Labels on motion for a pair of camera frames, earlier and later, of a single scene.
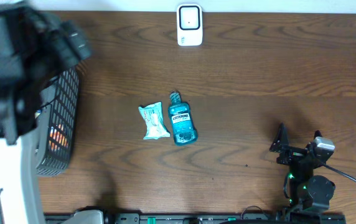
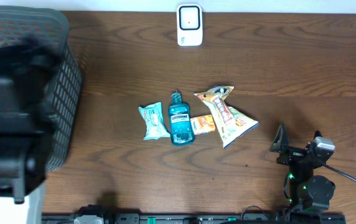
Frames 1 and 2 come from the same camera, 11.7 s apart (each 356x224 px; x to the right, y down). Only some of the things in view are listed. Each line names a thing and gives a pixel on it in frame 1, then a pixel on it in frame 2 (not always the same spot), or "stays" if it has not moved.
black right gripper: [292, 154] stays
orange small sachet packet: [58, 139] -> [203, 124]
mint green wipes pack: [152, 115] stays
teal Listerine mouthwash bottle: [185, 133] stays
